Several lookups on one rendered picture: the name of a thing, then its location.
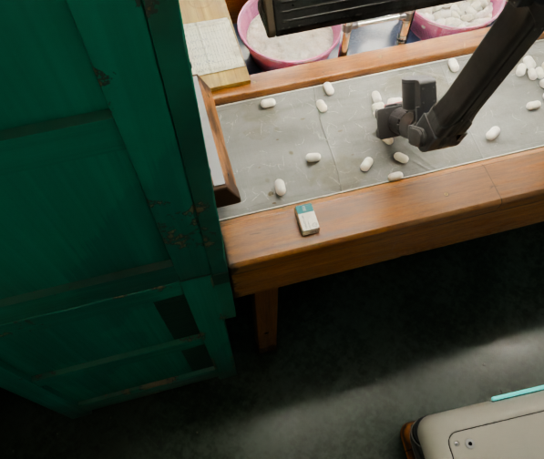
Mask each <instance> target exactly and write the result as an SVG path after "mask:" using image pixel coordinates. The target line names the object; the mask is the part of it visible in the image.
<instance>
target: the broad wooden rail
mask: <svg viewBox="0 0 544 459"><path fill-rule="evenodd" d="M307 203H312V205H313V210H314V213H315V216H316V218H317V221H318V224H319V226H320V229H319V232H316V233H313V234H309V235H304V236H303V235H302V232H301V229H300V226H299V223H298V220H297V218H296V215H295V212H294V209H295V206H299V205H303V204H307ZM542 221H544V147H542V148H535V149H531V150H527V151H523V152H519V153H515V154H511V155H506V156H503V157H499V158H492V159H488V160H483V161H479V162H476V163H471V164H467V165H464V166H459V167H455V168H448V169H444V170H440V171H436V172H432V173H428V174H424V175H420V176H416V177H412V178H405V179H400V180H397V181H393V182H388V183H385V184H381V185H376V186H372V187H369V188H364V189H358V190H353V191H349V192H345V193H341V194H337V195H333V196H329V197H325V198H321V199H314V200H310V201H305V202H302V203H298V204H293V205H290V206H286V207H281V208H278V209H270V210H266V211H263V212H258V213H254V214H251V215H246V216H242V217H238V218H234V219H227V220H223V221H220V226H221V233H222V236H223V237H222V240H223V246H224V250H225V256H226V261H227V268H228V273H229V278H230V284H231V291H232V296H233V298H234V299H235V298H239V297H242V296H246V295H250V294H253V293H257V292H261V291H267V290H271V289H275V288H279V287H282V286H286V285H290V284H294V283H297V282H301V281H307V280H311V279H315V278H319V277H322V276H326V275H330V274H334V273H337V272H341V271H345V270H352V269H356V268H360V267H363V266H367V265H371V264H375V263H378V262H382V261H386V260H392V259H395V258H399V257H401V256H405V255H411V254H415V253H418V252H422V251H426V250H432V249H436V248H440V247H444V246H447V245H451V244H455V243H459V242H462V241H466V240H472V239H476V238H480V237H484V236H487V235H491V234H495V233H499V232H502V231H506V230H513V229H516V228H520V227H524V226H528V225H531V224H535V223H539V222H542Z"/></svg>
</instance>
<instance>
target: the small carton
mask: <svg viewBox="0 0 544 459"><path fill-rule="evenodd" d="M294 212H295V215H296V218H297V220H298V223H299V226H300V229H301V232H302V235H303V236H304V235H309V234H313V233H316V232H319V229H320V226H319V224H318V221H317V218H316V216H315V213H314V210H313V205H312V203H307V204H303V205H299V206H295V209H294Z"/></svg>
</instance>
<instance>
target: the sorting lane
mask: <svg viewBox="0 0 544 459"><path fill-rule="evenodd" d="M471 56H472V54H469V55H465V56H457V57H452V58H455V60H456V61H457V63H458V64H459V69H458V71H457V72H452V71H451V69H450V67H449V65H448V60H449V59H451V58H448V59H443V60H438V61H434V62H430V63H425V64H421V65H416V66H408V67H403V68H398V69H395V70H390V71H385V72H381V73H376V74H372V75H367V76H360V77H355V78H350V79H346V80H341V81H336V82H332V83H331V85H332V87H333V88H334V93H333V94H332V95H330V96H328V95H327V94H326V93H325V90H324V89H323V85H319V86H314V87H306V88H301V89H296V90H293V91H288V92H283V93H279V94H274V95H269V96H265V97H257V98H253V99H248V100H243V101H239V102H234V103H230V104H225V105H221V106H216V109H217V113H218V117H219V121H220V123H221V130H222V134H223V137H224V141H225V147H226V149H227V152H228V155H229V159H230V163H231V168H232V171H233V175H234V177H235V180H236V185H237V188H238V190H239V193H240V196H241V202H240V203H236V204H232V205H229V206H224V207H220V208H217V211H218V216H219V221H223V220H227V219H234V218H238V217H242V216H246V215H251V214H254V213H258V212H263V211H266V210H270V209H278V208H281V207H286V206H290V205H293V204H298V203H302V202H305V201H310V200H314V199H321V198H325V197H329V196H333V195H337V194H341V193H345V192H349V191H353V190H358V189H364V188H369V187H372V186H376V185H381V184H385V183H388V182H393V181H389V180H388V175H389V174H390V173H394V172H397V171H400V172H402V173H403V178H402V179H408V178H412V177H416V176H420V175H424V174H428V173H432V172H436V171H440V170H444V169H448V168H455V167H459V166H464V165H467V164H471V163H476V162H479V161H483V160H488V159H492V158H499V157H503V156H506V155H511V154H515V153H519V152H523V151H527V150H531V149H535V148H542V147H544V98H543V94H544V88H542V87H540V85H539V82H540V81H541V80H542V79H544V77H543V78H542V79H538V78H536V79H535V80H531V79H529V75H528V69H527V68H526V71H525V74H524V76H517V75H516V71H517V68H518V65H519V64H521V63H523V59H524V57H525V56H532V58H533V59H534V61H535V62H536V66H535V69H536V68H537V67H539V66H540V67H541V65H542V63H543V62H544V39H540V40H537V41H536V42H535V43H534V44H533V45H532V47H531V48H530V49H529V51H528V52H527V53H526V54H525V55H524V56H523V57H522V58H521V59H520V61H519V62H518V63H517V65H516V66H515V67H514V68H513V70H512V71H511V72H510V73H509V74H508V76H507V77H506V78H505V80H504V81H503V82H502V83H501V84H500V86H499V87H498V88H497V90H496V91H495V92H494V93H493V95H492V96H491V97H490V98H489V99H488V101H487V102H486V103H485V105H484V106H483V107H482V108H481V109H480V110H479V111H478V113H477V115H476V116H475V118H474V120H473V124H472V125H471V127H470V128H469V129H468V130H467V135H466V136H465V137H464V138H463V140H462V141H461V142H460V143H459V144H458V145H457V146H454V147H450V148H441V149H437V150H432V151H427V152H422V151H420V150H419V149H418V147H415V146H412V145H410V144H409V143H408V139H407V138H403V137H401V136H398V137H394V138H393V140H394V142H393V143H392V144H391V145H388V144H386V143H385V142H384V141H383V140H382V139H379V138H378V137H377V136H376V130H377V120H376V118H375V117H374V115H373V113H374V111H373V110H372V109H371V106H372V105H373V104H374V103H375V102H374V101H373V98H372V93H373V92H374V91H378V92H379V94H380V96H381V98H382V101H381V102H383V103H384V104H385V105H386V104H387V100H388V99H389V98H391V97H401V98H402V78H403V77H410V76H418V75H430V76H432V77H434V78H435V80H436V96H437V101H438V100H440V99H441V97H442V96H443V95H444V94H445V93H446V92H447V91H448V89H449V88H450V86H451V85H452V84H453V82H454V81H455V79H456V78H457V76H458V74H459V73H460V71H461V70H462V68H463V67H464V65H465V64H466V63H467V61H468V59H469V58H470V57H471ZM523 64H524V63H523ZM268 98H273V99H274V100H275V105H274V106H273V107H267V108H264V107H262V106H261V102H262V100H264V99H268ZM319 99H321V100H323V102H324V103H325V105H326V106H327V110H326V111H325V112H321V111H320V110H319V108H318V107H317V106H316V102H317V100H319ZM536 100H538V101H540V103H541V106H540V108H538V109H532V110H528V109H527V108H526V105H527V103H528V102H532V101H536ZM492 127H499V128H500V133H499V134H498V135H497V136H496V138H495V139H493V140H488V139H487V137H486V134H487V133H488V131H489V130H490V129H491V128H492ZM396 152H400V153H403V154H405V155H407V156H408V158H409V160H408V161H407V162H406V163H401V162H399V161H397V160H395V158H394V154H395V153H396ZM309 153H319V154H320V155H321V159H320V160H319V161H314V162H309V161H307V160H306V155H307V154H309ZM368 157H369V158H372V159H373V165H372V166H371V167H370V168H369V169H368V170H367V171H362V170H361V168H360V166H361V164H362V163H363V161H364V159H365V158H368ZM276 179H282V180H283V182H284V185H285V188H286V192H285V194H284V195H282V196H280V195H278V194H277V193H276V190H275V187H274V182H275V180H276Z"/></svg>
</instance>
